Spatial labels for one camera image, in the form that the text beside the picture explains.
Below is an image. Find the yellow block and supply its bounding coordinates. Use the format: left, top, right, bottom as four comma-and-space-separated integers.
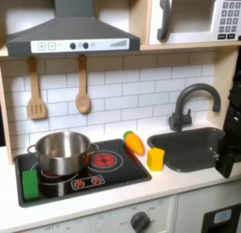
146, 147, 166, 173

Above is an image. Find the black door handle panel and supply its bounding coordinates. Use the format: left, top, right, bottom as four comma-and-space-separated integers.
201, 203, 241, 233

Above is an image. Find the dark grey tap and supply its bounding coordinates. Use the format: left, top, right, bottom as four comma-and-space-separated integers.
168, 83, 222, 132

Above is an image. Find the white oven control panel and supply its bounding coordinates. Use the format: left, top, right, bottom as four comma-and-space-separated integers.
18, 195, 177, 233

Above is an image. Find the wooden spoon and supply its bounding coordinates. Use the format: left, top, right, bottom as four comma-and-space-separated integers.
74, 54, 92, 115

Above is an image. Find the white cabinet door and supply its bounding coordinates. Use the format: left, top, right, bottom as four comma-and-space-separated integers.
173, 179, 241, 233

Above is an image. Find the orange toy carrot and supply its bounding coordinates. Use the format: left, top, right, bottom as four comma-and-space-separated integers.
122, 130, 146, 157

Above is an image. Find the steel pot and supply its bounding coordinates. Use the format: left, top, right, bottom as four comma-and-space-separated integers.
27, 131, 100, 176

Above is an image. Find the green block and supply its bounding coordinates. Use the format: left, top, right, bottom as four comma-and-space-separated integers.
22, 169, 40, 203

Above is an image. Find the grey oven knob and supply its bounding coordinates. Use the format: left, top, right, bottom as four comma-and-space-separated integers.
130, 211, 151, 233

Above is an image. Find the dark grey sink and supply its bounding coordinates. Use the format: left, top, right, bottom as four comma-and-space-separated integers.
146, 126, 227, 174

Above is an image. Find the white toy microwave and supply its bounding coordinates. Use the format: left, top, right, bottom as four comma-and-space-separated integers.
148, 0, 241, 46

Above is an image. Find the black toy stove top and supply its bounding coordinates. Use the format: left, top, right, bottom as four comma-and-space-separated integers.
13, 138, 153, 208

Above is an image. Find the grey range hood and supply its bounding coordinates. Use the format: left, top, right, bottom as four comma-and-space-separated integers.
6, 0, 141, 58

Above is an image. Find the wooden toy kitchen frame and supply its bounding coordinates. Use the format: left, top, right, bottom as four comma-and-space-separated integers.
0, 0, 241, 166

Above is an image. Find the wooden slotted spatula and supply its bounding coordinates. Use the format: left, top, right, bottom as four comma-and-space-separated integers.
26, 57, 48, 121

